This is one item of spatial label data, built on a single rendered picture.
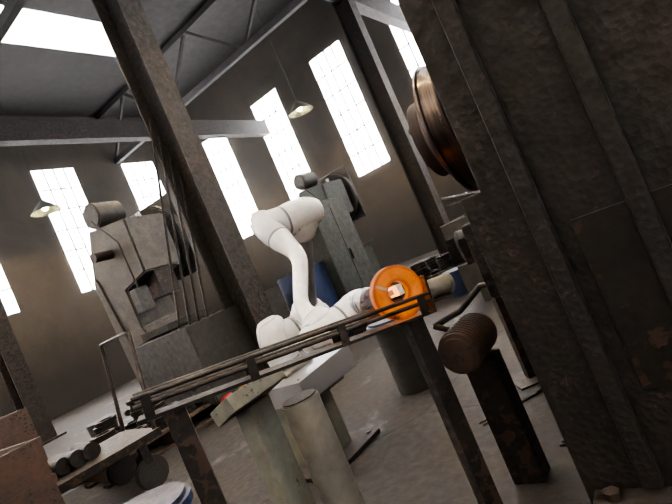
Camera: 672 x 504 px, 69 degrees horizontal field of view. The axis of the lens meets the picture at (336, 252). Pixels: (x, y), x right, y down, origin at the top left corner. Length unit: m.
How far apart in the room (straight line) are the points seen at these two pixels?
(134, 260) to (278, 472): 5.38
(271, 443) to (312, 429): 0.17
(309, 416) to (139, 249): 5.44
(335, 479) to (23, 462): 1.86
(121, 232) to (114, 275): 0.64
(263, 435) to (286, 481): 0.16
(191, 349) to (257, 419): 2.83
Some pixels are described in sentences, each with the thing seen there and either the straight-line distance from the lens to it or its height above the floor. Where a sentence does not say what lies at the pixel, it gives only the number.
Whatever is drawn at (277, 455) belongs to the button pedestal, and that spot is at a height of 0.38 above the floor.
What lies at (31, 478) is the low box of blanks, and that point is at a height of 0.46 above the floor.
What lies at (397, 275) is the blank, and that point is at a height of 0.75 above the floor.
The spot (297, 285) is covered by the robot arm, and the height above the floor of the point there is 0.82.
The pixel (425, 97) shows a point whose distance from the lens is 1.61.
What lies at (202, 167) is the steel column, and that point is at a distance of 4.72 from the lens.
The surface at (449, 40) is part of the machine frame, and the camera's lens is 1.27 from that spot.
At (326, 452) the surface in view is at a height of 0.35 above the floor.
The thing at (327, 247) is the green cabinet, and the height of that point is 0.99.
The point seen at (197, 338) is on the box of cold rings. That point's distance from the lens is 4.37.
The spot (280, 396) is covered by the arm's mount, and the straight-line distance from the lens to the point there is 2.22.
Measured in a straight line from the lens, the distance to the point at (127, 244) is 6.81.
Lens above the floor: 0.87
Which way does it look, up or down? level
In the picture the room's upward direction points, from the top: 23 degrees counter-clockwise
